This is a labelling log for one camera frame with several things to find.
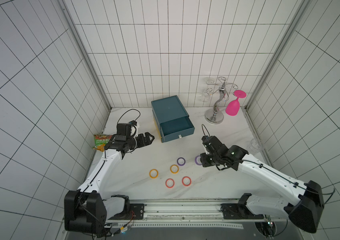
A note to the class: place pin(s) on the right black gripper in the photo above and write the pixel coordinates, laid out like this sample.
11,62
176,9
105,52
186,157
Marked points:
205,157

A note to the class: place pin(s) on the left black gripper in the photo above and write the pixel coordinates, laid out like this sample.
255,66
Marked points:
142,142

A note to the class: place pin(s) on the teal three-drawer cabinet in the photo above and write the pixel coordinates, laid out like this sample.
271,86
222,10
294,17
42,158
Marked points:
171,118

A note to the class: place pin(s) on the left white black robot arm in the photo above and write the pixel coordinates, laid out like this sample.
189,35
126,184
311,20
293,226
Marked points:
97,180

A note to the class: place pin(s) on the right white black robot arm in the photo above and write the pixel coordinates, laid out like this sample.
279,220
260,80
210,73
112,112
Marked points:
301,203

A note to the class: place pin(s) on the silver wine glass rack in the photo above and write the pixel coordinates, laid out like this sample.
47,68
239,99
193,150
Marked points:
214,115

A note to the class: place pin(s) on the green snack bag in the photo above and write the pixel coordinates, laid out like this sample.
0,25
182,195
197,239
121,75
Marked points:
100,141

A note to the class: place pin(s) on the pink plastic wine glass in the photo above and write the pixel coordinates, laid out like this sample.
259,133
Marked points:
234,106

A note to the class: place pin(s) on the hanging clear wine glass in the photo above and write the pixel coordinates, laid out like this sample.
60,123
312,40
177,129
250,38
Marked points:
208,91

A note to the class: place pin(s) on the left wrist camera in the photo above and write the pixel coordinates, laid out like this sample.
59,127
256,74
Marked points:
134,126

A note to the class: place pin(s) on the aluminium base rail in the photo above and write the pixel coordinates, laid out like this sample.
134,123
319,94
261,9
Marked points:
218,213

